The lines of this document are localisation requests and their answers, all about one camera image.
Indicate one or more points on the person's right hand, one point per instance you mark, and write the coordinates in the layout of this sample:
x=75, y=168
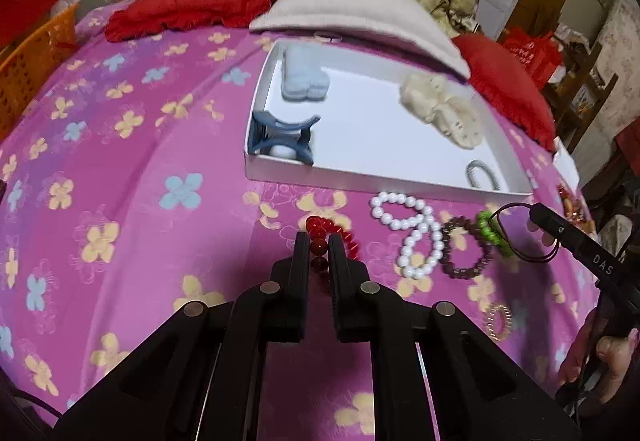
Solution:
x=607, y=356

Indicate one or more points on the red gift bag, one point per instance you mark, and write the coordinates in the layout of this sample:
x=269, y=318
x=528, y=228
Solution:
x=532, y=51

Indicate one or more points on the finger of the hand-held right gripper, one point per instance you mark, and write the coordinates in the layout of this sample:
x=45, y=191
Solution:
x=575, y=246

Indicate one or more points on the blue claw hair clip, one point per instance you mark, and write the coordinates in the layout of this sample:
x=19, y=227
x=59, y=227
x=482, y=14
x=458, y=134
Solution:
x=280, y=128

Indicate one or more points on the beige flower claw clip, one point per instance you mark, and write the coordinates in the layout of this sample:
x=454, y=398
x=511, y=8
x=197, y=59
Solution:
x=460, y=123

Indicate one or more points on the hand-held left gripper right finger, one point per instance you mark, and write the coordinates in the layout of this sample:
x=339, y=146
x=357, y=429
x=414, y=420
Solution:
x=336, y=251

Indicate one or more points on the pink floral bedsheet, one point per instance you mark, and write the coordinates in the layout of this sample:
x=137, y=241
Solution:
x=150, y=181

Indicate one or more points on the red fringed pillow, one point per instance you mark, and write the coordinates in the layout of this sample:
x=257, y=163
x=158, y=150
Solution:
x=505, y=76
x=200, y=1

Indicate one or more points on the cream fluffy hair clip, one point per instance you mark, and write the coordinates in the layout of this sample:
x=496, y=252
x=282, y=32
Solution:
x=420, y=96

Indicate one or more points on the beige pillow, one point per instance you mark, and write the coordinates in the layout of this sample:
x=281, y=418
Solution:
x=350, y=6

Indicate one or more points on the orange plastic basket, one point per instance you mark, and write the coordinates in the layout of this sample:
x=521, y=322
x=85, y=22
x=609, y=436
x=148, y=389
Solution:
x=35, y=56

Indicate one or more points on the wooden rack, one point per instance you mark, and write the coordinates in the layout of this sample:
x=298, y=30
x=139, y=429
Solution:
x=580, y=91

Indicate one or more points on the white box lid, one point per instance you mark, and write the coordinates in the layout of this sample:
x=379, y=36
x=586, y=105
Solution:
x=567, y=166

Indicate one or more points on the white cardboard box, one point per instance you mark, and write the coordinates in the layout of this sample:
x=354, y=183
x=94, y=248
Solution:
x=390, y=141

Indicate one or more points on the light blue fluffy hair clip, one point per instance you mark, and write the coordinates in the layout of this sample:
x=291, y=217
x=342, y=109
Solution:
x=302, y=73

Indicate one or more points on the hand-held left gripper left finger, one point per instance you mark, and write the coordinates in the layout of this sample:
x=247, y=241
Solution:
x=303, y=248

